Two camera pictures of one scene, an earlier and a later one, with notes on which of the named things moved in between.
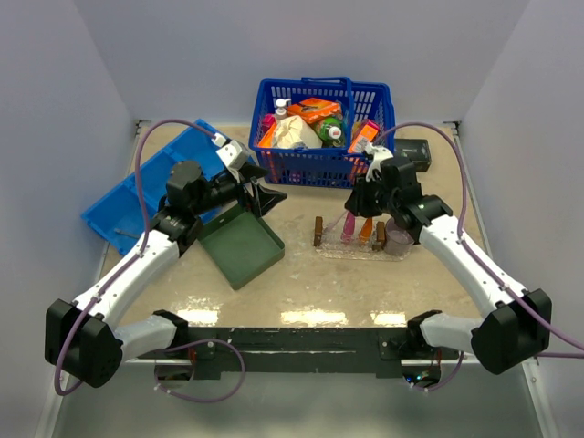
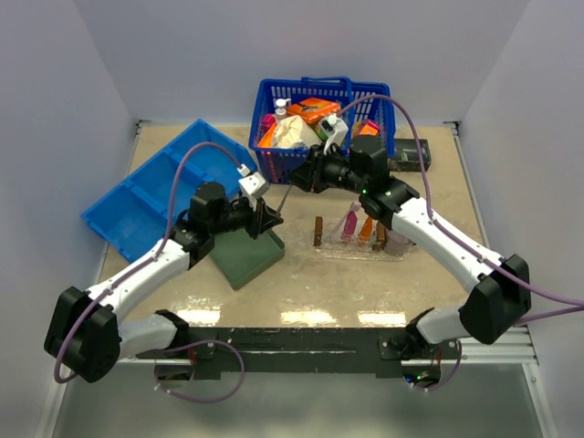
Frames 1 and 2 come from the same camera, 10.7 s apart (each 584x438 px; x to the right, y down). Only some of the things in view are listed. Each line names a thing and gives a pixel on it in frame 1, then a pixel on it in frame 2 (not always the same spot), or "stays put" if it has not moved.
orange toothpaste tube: [366, 233] stays put
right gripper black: [358, 203] -> [309, 175]
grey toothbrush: [119, 231] -> [284, 198]
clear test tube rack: [328, 244] stays put
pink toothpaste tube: [349, 232] stays put
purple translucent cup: [398, 241] stays put
